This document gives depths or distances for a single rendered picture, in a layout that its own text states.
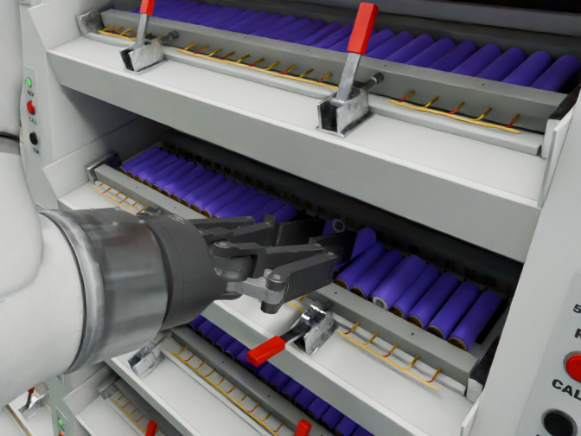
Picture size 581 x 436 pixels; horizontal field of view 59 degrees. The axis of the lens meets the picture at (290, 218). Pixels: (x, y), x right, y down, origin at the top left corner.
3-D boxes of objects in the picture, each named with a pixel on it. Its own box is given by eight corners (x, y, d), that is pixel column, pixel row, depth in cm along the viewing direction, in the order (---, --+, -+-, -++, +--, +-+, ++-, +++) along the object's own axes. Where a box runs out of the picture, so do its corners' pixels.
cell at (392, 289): (405, 253, 50) (367, 295, 47) (421, 254, 49) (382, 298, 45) (411, 269, 51) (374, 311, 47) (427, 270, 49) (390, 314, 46)
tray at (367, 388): (455, 492, 40) (464, 427, 34) (69, 223, 75) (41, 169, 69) (555, 324, 51) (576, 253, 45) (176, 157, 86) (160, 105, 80)
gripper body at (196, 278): (183, 246, 29) (285, 231, 37) (100, 200, 34) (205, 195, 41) (162, 361, 31) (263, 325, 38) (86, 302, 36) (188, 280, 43)
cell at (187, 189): (218, 182, 70) (181, 208, 66) (209, 178, 71) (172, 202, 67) (215, 170, 69) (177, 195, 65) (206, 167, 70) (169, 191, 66)
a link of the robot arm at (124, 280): (9, 189, 29) (103, 186, 34) (-3, 330, 32) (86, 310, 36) (98, 246, 24) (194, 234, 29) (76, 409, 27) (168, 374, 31)
